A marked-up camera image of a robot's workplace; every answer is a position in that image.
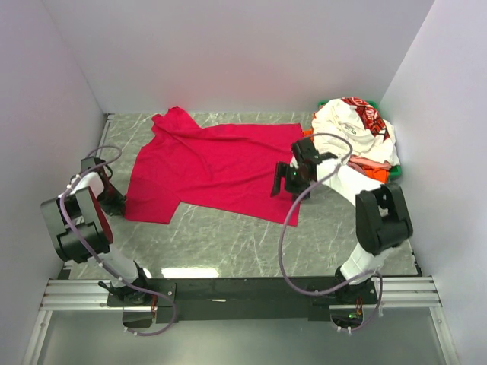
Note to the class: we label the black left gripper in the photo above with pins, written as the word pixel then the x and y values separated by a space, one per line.
pixel 117 207

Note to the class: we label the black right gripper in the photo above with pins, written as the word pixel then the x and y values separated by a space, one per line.
pixel 284 170

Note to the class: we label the magenta red t shirt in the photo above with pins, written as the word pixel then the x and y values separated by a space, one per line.
pixel 229 167

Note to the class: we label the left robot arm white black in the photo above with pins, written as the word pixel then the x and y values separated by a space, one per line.
pixel 77 225

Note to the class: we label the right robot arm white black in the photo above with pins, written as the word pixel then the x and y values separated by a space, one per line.
pixel 382 223

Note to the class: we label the pink t shirt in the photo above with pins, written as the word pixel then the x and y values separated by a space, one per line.
pixel 364 162

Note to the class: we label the orange t shirt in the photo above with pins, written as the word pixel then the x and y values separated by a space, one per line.
pixel 376 174

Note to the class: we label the red white printed t shirt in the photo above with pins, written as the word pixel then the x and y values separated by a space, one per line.
pixel 369 115

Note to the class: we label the black base beam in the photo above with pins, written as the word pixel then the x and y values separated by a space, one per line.
pixel 199 299

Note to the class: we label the green plastic laundry basket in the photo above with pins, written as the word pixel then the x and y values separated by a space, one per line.
pixel 395 171

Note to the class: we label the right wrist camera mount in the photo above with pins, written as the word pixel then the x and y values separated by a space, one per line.
pixel 305 152

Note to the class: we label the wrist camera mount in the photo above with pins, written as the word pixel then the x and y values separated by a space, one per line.
pixel 93 164
pixel 305 152

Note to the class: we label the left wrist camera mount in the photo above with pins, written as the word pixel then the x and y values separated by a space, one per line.
pixel 93 164

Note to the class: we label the aluminium rail frame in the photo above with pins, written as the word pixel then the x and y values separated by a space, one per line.
pixel 239 243

